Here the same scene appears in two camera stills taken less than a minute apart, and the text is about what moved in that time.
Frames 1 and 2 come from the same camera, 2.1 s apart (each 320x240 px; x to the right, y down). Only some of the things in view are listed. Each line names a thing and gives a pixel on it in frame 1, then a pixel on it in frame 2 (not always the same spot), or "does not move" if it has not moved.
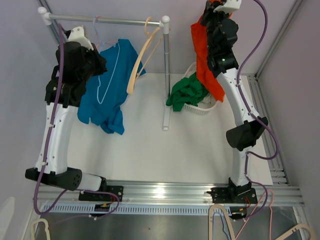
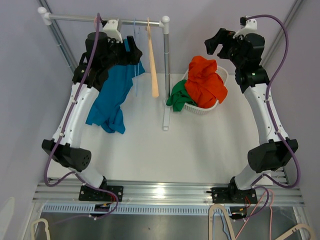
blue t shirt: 106,92 does not move
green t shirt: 188,90 does not move
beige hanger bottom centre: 210,221 does not move
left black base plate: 117,189 does not move
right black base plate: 226,195 does not move
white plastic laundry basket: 208,102 does not move
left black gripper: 100,60 -> 134,55
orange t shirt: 199,30 -> 204,85
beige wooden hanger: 154,38 -> 155,92
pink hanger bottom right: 253,210 does not move
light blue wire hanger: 114,68 -> 136,70
